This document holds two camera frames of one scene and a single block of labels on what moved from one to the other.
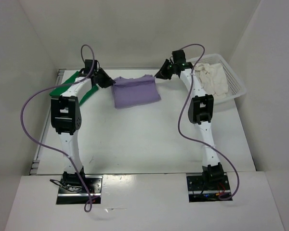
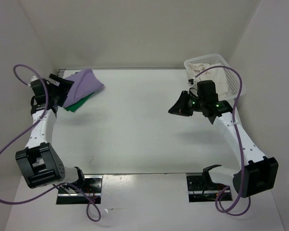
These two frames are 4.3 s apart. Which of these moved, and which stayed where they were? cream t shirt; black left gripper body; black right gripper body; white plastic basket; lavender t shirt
Moved: black right gripper body; lavender t shirt; black left gripper body
Stayed: cream t shirt; white plastic basket
